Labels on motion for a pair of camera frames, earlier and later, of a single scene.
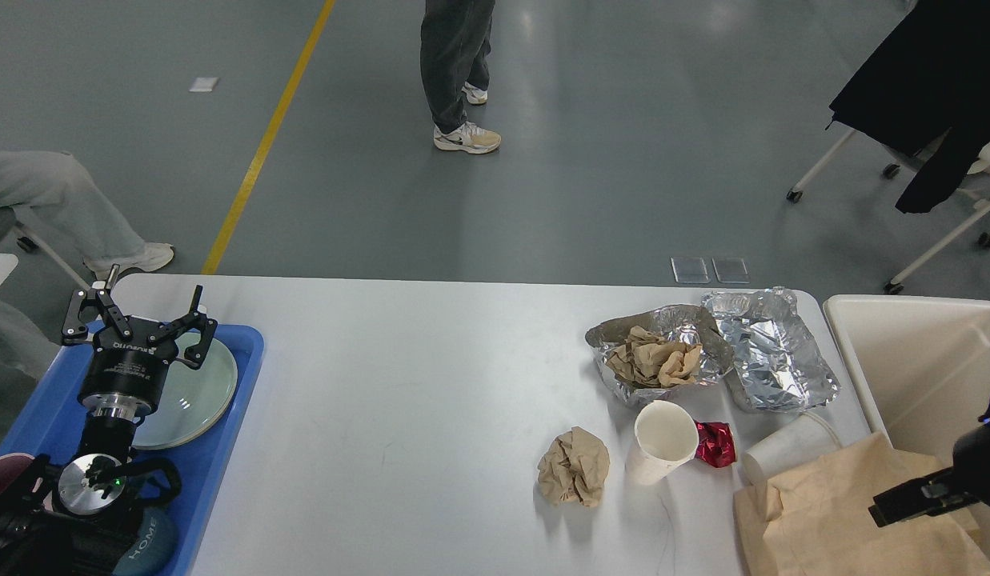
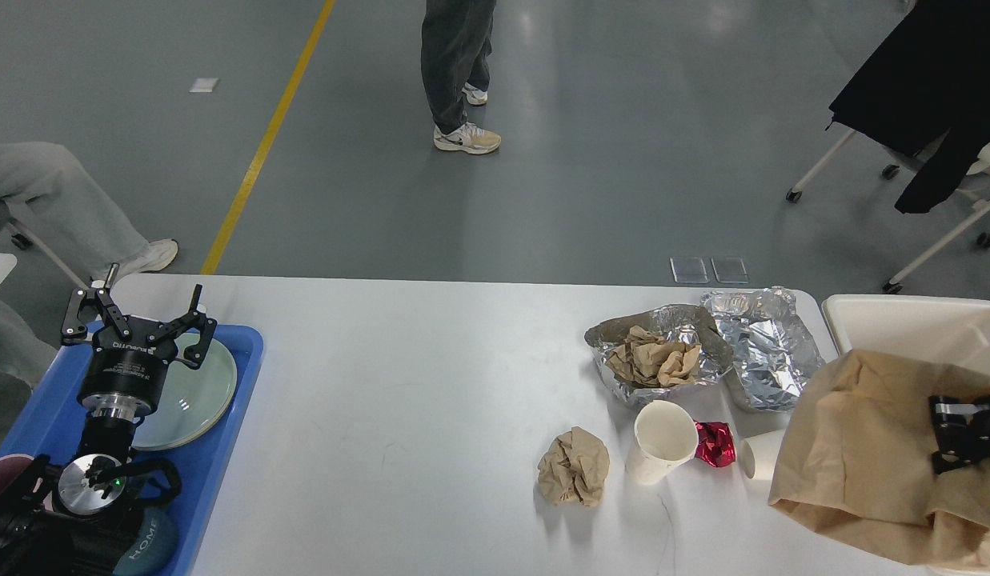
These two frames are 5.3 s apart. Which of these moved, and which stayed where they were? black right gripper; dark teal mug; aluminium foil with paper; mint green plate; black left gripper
Moved: black right gripper
Stayed: black left gripper; mint green plate; aluminium foil with paper; dark teal mug
